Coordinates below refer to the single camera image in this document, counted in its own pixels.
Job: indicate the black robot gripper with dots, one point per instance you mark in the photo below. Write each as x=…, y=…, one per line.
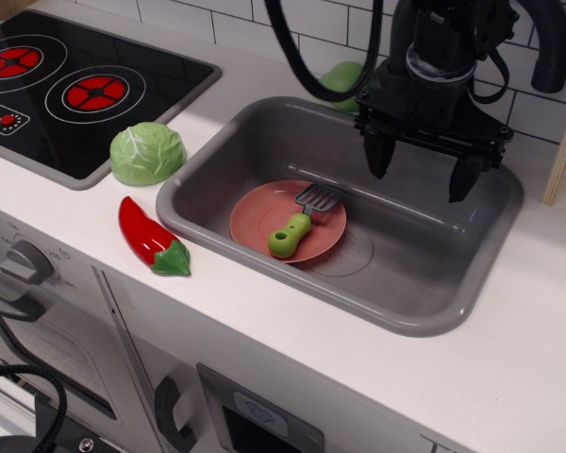
x=435, y=113

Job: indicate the green handled grey spatula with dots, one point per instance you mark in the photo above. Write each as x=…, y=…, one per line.
x=284, y=242

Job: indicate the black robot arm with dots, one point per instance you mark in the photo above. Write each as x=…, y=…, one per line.
x=449, y=38

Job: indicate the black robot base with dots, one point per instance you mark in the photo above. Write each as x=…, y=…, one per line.
x=68, y=437

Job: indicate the grey sink basin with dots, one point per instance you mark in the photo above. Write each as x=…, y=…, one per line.
x=409, y=260

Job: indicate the pink plate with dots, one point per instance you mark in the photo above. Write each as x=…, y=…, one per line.
x=270, y=206

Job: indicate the green toy vegetable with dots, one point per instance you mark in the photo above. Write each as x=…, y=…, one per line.
x=340, y=79

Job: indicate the black faucet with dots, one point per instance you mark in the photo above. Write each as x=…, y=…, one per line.
x=549, y=19

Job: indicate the green toy cabbage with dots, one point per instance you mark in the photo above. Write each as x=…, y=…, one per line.
x=146, y=154

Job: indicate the red toy chili pepper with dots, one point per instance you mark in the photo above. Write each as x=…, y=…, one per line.
x=155, y=246

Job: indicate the grey dishwasher panel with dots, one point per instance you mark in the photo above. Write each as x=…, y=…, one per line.
x=246, y=422

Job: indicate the black toy stove top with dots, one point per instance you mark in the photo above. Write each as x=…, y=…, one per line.
x=66, y=90

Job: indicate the toy oven door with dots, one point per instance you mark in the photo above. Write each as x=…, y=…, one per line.
x=72, y=345

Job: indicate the grey oven knob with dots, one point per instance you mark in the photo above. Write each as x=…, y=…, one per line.
x=27, y=263

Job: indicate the dark grey cabinet handle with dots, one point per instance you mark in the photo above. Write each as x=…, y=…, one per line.
x=166, y=395

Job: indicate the grey oven door handle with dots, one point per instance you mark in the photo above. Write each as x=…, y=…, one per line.
x=16, y=302

